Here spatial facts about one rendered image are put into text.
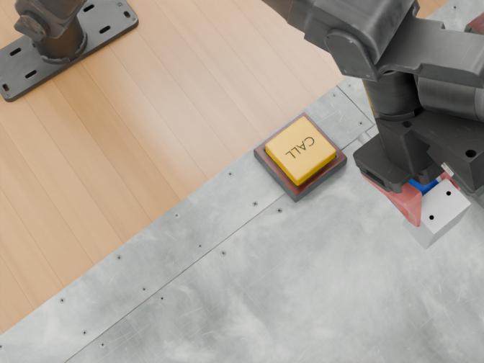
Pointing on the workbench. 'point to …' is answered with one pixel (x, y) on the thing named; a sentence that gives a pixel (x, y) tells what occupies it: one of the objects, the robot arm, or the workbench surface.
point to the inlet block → (433, 208)
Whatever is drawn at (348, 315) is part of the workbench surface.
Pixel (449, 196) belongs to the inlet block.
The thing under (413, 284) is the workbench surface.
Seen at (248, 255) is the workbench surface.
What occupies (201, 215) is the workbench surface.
